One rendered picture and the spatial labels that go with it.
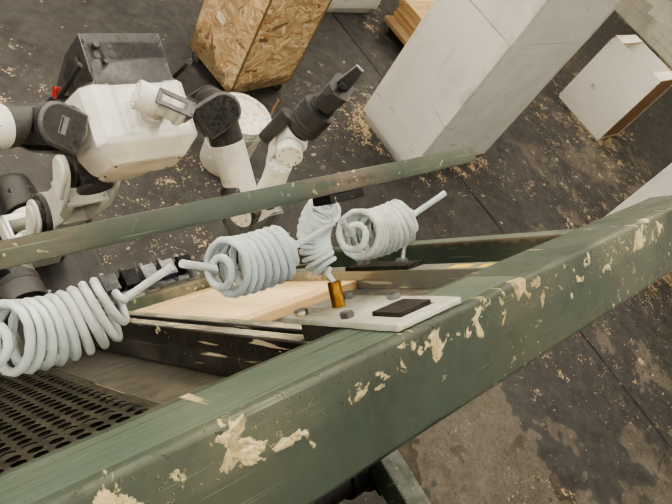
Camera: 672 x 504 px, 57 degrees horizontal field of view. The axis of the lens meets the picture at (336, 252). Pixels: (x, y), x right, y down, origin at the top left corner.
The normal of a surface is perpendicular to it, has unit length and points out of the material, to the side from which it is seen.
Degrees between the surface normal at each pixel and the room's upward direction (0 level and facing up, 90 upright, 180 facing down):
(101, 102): 23
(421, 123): 90
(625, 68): 90
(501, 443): 0
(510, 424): 0
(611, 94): 90
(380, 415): 33
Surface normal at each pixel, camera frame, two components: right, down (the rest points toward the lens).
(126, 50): 0.61, -0.21
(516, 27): -0.72, 0.24
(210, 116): 0.43, 0.34
